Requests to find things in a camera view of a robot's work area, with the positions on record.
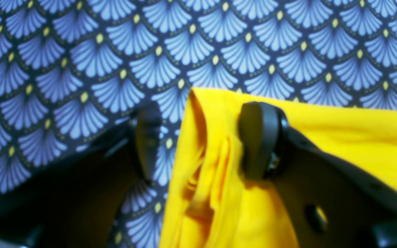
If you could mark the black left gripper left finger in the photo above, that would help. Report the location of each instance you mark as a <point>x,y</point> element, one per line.
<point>35,207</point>

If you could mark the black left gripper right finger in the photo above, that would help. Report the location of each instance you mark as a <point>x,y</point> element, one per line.
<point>331,202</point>

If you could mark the yellow T-shirt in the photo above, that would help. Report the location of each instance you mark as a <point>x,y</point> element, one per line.
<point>210,203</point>

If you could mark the blue fan-patterned tablecloth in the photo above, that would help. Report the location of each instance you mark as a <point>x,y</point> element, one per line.
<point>72,69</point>

